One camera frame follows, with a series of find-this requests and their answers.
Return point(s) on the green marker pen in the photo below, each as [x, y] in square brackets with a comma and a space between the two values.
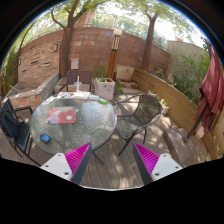
[103, 101]

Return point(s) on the black metal chair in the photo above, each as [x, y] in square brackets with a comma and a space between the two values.
[147, 112]
[16, 130]

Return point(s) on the white papers stack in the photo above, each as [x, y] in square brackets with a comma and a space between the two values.
[77, 95]

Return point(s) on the black metal chair left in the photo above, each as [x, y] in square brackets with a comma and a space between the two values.
[16, 130]

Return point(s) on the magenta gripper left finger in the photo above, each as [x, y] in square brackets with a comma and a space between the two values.
[70, 166]

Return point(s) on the wooden garden lamp post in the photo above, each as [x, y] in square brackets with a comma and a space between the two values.
[114, 49]

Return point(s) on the white square planter box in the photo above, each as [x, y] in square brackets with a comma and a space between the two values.
[104, 87]

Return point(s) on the right tree trunk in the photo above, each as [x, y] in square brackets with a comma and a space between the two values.
[149, 40]

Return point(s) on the grey wall utility box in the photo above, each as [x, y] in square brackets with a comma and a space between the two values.
[75, 63]

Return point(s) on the tree trunk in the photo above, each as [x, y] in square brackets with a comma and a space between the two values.
[75, 9]
[149, 40]

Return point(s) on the black metal chair right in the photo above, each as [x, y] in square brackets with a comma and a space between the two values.
[147, 112]

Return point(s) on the round glass patio table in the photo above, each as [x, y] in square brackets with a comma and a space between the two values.
[61, 125]

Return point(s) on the dark chair behind table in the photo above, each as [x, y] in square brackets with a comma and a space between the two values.
[73, 77]

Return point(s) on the folded red patio umbrella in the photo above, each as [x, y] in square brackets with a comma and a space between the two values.
[211, 94]

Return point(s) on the left tree trunk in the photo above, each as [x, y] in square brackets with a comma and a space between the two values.
[75, 9]

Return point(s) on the concrete umbrella base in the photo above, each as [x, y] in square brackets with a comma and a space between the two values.
[185, 153]

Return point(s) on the red patterned mouse pad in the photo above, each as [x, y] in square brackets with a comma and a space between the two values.
[62, 115]

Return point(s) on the clear plastic cup with straw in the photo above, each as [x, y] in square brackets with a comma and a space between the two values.
[78, 83]

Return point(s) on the blue computer mouse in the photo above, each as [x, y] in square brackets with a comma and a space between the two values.
[45, 138]

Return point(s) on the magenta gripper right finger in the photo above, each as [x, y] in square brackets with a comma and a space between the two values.
[153, 166]

